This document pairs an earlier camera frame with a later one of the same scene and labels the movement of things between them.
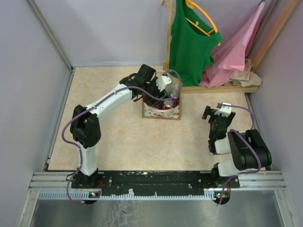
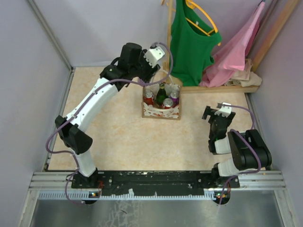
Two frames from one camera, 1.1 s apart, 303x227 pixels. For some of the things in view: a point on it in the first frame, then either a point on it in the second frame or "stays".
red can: [168, 104] stays
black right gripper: [218, 117] stays
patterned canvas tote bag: [150, 110] stays
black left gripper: [155, 95] → [147, 71]
